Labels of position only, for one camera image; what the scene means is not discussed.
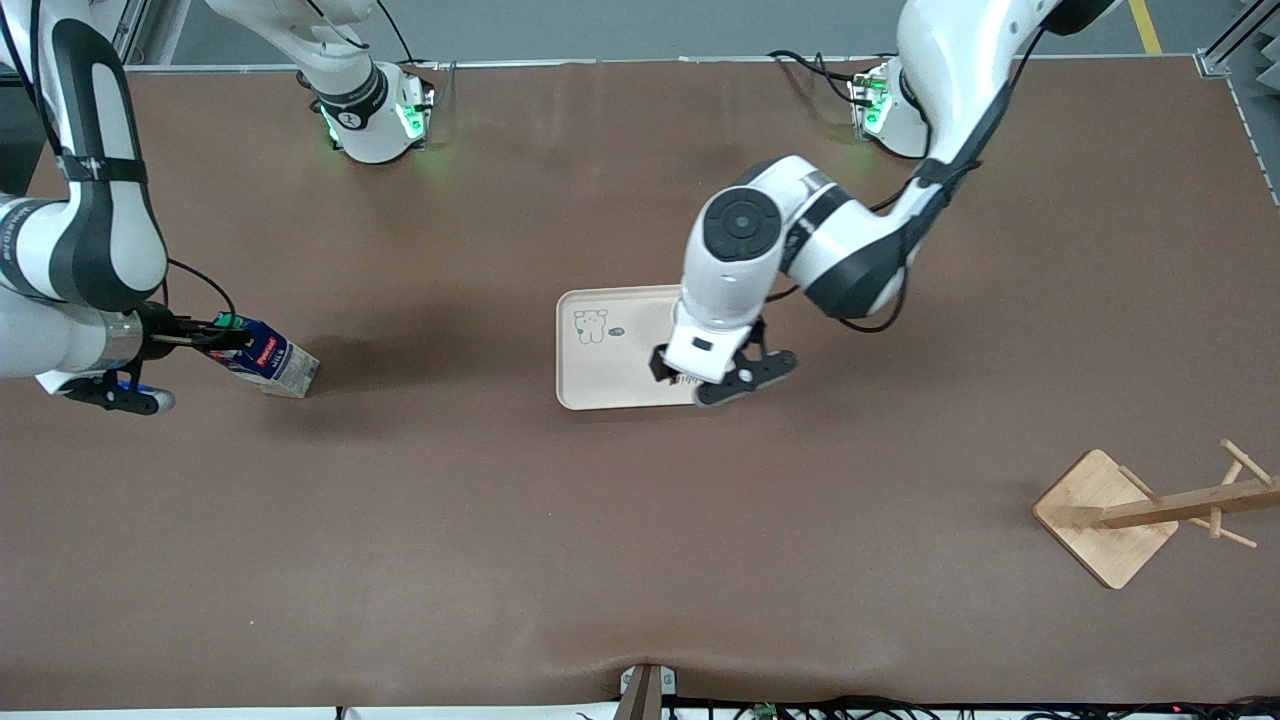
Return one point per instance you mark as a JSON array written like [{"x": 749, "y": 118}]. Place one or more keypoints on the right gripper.
[{"x": 158, "y": 328}]

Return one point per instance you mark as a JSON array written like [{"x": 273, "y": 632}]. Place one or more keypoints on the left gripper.
[{"x": 659, "y": 364}]

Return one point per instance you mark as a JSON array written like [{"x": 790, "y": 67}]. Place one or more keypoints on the blue and white milk carton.
[{"x": 275, "y": 362}]

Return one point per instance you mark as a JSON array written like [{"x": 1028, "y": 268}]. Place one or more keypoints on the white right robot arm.
[{"x": 100, "y": 230}]

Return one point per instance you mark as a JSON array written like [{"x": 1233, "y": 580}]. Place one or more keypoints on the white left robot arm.
[{"x": 860, "y": 250}]

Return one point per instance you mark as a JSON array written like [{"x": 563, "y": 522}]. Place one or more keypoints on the cream tray with bear print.
[{"x": 610, "y": 370}]

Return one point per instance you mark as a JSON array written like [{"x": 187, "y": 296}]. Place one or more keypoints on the wooden mug tree stand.
[{"x": 1100, "y": 540}]

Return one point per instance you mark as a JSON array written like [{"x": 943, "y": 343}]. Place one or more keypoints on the aluminium frame post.
[
  {"x": 1250, "y": 110},
  {"x": 150, "y": 30}
]

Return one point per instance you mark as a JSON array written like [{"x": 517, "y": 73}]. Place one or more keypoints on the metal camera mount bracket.
[{"x": 645, "y": 690}]

